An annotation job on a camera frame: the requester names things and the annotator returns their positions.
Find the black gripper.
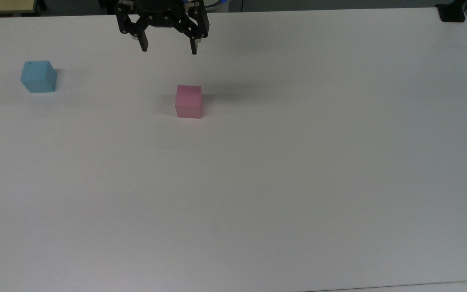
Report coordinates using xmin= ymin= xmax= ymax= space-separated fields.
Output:
xmin=115 ymin=0 xmax=210 ymax=56

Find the blue cube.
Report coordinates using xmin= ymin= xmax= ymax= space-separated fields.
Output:
xmin=20 ymin=60 xmax=58 ymax=94

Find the pink cube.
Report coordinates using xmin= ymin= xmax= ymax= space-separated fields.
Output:
xmin=175 ymin=84 xmax=203 ymax=119

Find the wooden table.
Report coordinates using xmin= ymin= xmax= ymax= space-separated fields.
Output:
xmin=0 ymin=0 xmax=39 ymax=17

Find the black camera stand base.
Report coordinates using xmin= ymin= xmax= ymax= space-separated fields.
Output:
xmin=436 ymin=2 xmax=467 ymax=23

